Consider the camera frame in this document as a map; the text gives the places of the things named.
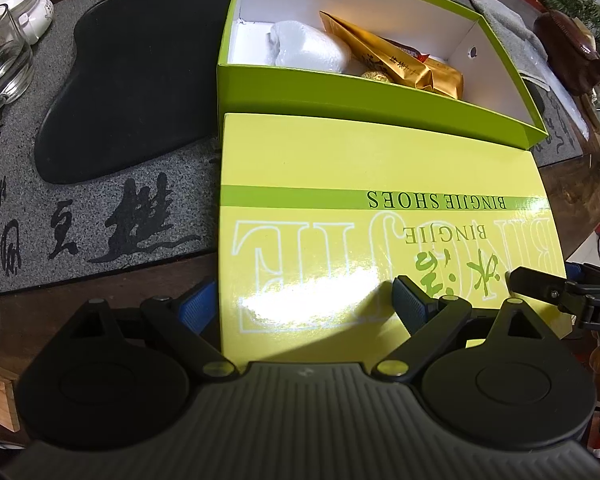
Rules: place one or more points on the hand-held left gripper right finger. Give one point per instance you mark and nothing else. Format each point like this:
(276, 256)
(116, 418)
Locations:
(410, 305)

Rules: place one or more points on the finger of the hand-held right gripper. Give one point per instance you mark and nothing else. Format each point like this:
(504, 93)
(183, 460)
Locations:
(574, 271)
(535, 282)

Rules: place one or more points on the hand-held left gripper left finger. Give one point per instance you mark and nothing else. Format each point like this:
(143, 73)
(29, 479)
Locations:
(197, 305)

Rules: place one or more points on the yellow-green box lid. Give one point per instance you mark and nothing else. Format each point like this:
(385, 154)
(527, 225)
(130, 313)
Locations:
(330, 160)

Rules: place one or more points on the green shoe box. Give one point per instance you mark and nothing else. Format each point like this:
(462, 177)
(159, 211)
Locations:
(380, 105)

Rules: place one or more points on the plain gold foil pouch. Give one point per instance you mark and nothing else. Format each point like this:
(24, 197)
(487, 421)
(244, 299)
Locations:
(447, 77)

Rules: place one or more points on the gold foil ball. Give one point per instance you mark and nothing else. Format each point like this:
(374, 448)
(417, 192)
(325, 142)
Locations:
(375, 76)

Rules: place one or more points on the red snack packet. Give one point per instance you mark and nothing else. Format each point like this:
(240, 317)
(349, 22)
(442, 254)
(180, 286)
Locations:
(410, 51)

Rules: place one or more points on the white packet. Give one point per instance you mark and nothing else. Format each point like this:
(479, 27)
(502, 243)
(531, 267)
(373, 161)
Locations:
(310, 50)

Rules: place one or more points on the gold foil pouch black print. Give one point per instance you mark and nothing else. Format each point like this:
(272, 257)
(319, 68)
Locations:
(360, 35)

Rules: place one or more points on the grey stone tea tray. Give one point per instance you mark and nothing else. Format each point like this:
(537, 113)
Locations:
(55, 240)

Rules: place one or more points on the brown leather pouch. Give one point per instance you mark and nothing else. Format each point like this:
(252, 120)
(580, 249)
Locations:
(570, 55)

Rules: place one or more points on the grey towel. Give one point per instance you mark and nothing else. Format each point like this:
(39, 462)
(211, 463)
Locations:
(510, 35)

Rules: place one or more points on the glass pitcher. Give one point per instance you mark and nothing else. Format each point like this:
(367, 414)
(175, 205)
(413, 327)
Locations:
(5, 70)

